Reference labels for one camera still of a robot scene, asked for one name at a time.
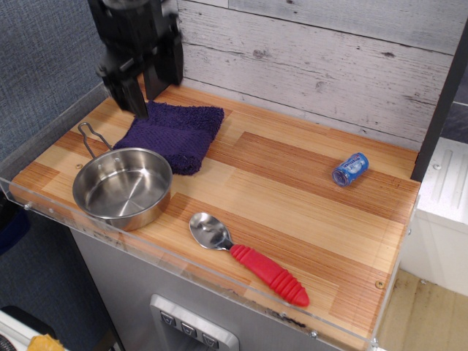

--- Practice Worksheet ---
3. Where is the dark grey right post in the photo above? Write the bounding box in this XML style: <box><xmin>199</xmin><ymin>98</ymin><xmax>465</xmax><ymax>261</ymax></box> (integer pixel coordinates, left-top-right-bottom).
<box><xmin>410</xmin><ymin>23</ymin><xmax>467</xmax><ymax>182</ymax></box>

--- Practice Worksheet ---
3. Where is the white cabinet at right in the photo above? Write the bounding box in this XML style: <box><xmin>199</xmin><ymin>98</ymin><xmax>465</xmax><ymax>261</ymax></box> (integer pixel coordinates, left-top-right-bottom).
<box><xmin>400</xmin><ymin>137</ymin><xmax>467</xmax><ymax>295</ymax></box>

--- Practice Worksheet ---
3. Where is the clear acrylic guard rail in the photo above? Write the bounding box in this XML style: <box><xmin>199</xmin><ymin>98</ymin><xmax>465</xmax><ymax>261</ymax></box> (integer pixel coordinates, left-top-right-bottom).
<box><xmin>1</xmin><ymin>87</ymin><xmax>420</xmax><ymax>350</ymax></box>

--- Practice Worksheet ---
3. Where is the silver steel pan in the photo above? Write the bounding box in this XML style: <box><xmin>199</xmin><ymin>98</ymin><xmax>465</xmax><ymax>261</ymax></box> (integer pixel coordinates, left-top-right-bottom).
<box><xmin>72</xmin><ymin>122</ymin><xmax>173</xmax><ymax>231</ymax></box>

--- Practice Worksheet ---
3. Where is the spoon with red handle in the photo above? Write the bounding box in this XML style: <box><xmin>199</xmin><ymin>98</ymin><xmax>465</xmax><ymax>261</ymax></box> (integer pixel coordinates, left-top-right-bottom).
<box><xmin>189</xmin><ymin>212</ymin><xmax>310</xmax><ymax>307</ymax></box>

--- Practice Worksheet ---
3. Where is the silver toy kitchen cabinet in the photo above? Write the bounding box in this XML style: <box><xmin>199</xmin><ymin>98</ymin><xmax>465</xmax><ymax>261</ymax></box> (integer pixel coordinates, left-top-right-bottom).
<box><xmin>72</xmin><ymin>230</ymin><xmax>334</xmax><ymax>350</ymax></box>

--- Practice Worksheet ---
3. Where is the silver dispenser button panel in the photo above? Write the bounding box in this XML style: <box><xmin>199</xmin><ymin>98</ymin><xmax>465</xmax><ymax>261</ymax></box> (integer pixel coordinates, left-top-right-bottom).
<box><xmin>150</xmin><ymin>294</ymin><xmax>240</xmax><ymax>350</ymax></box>

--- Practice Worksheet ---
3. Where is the purple cloth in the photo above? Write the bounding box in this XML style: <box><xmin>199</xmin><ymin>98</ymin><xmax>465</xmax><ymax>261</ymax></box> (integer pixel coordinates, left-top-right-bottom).
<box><xmin>114</xmin><ymin>102</ymin><xmax>224</xmax><ymax>176</ymax></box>

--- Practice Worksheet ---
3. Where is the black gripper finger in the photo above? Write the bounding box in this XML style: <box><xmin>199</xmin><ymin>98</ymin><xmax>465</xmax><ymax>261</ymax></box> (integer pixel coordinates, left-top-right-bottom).
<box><xmin>116</xmin><ymin>78</ymin><xmax>148</xmax><ymax>119</ymax></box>
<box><xmin>155</xmin><ymin>38</ymin><xmax>183</xmax><ymax>86</ymax></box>

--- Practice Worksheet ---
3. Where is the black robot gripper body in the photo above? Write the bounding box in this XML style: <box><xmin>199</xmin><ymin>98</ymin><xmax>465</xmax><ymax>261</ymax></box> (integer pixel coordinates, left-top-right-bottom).
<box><xmin>86</xmin><ymin>0</ymin><xmax>183</xmax><ymax>99</ymax></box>

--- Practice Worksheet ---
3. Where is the blue mint gum container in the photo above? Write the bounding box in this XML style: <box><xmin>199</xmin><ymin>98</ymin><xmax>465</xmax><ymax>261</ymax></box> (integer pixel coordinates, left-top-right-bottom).
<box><xmin>332</xmin><ymin>152</ymin><xmax>369</xmax><ymax>186</ymax></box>

